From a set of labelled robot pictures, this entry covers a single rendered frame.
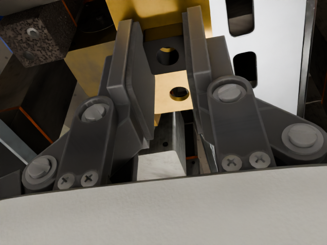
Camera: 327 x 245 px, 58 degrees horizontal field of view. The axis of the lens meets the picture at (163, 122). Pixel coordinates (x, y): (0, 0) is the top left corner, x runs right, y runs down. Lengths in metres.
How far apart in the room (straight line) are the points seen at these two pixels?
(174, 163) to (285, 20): 0.24
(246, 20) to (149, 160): 0.24
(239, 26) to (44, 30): 0.25
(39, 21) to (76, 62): 0.07
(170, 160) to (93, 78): 0.16
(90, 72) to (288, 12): 0.26
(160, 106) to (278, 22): 0.30
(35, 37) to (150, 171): 0.25
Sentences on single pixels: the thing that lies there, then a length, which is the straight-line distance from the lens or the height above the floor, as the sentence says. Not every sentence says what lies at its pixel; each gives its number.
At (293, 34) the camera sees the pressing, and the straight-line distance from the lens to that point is 0.45.
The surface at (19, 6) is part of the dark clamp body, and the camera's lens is 0.34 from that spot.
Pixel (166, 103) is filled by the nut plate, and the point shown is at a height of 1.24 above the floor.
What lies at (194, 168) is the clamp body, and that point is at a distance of 0.71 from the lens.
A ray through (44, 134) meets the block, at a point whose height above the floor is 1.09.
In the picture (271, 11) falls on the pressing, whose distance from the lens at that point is 0.42.
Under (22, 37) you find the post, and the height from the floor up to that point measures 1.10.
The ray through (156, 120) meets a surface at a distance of 0.39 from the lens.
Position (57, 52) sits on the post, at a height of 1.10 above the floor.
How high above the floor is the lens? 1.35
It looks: 41 degrees down
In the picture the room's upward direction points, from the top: 179 degrees counter-clockwise
